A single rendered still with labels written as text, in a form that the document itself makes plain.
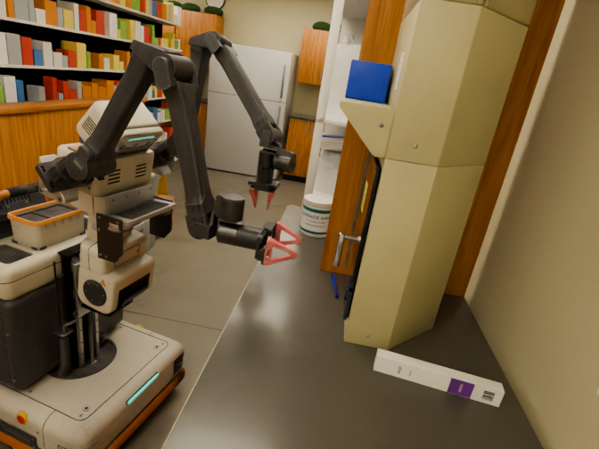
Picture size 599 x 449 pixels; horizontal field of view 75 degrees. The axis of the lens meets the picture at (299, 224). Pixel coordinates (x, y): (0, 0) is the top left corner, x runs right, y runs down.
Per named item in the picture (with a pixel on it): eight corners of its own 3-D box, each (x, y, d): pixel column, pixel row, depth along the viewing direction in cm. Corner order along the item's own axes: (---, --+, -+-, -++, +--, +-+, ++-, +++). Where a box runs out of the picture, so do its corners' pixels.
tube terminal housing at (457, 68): (422, 295, 127) (498, 36, 100) (443, 362, 97) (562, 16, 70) (345, 281, 129) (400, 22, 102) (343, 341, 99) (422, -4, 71)
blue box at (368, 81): (381, 102, 107) (389, 67, 103) (384, 103, 97) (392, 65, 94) (345, 96, 107) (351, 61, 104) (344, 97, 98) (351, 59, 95)
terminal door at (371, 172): (347, 268, 126) (373, 145, 112) (345, 322, 98) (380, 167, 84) (345, 268, 126) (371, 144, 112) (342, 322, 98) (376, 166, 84)
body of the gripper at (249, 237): (273, 222, 102) (245, 216, 102) (265, 236, 92) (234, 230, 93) (269, 245, 104) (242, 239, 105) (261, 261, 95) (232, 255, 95)
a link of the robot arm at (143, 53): (163, 29, 95) (134, 21, 86) (201, 68, 95) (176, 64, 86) (91, 161, 115) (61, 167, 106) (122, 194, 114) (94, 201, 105)
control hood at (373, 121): (376, 138, 112) (383, 102, 109) (385, 159, 82) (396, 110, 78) (336, 131, 113) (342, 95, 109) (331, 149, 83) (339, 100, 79)
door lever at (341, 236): (352, 271, 96) (352, 266, 99) (360, 236, 93) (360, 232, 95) (331, 267, 97) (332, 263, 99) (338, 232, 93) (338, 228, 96)
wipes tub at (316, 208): (330, 229, 172) (336, 196, 166) (328, 240, 159) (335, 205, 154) (300, 224, 172) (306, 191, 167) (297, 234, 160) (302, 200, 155)
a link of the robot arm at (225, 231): (218, 236, 103) (211, 244, 97) (221, 212, 100) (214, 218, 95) (244, 241, 102) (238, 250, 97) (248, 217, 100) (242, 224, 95)
